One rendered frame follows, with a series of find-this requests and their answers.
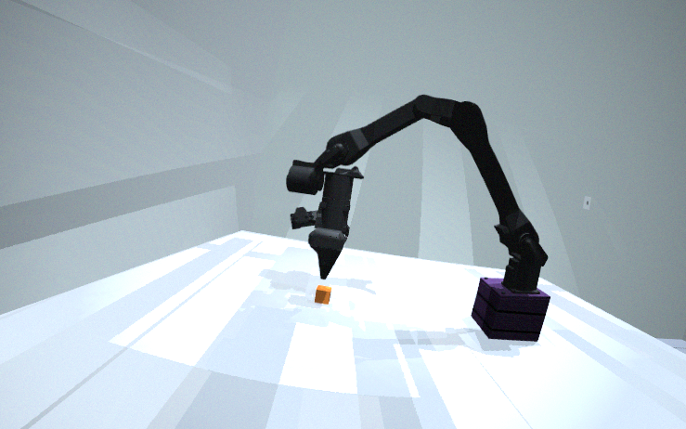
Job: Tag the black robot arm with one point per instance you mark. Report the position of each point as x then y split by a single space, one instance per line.
468 124

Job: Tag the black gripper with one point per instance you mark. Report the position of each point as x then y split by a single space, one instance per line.
328 239

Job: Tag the orange block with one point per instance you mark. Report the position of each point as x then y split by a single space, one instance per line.
323 295

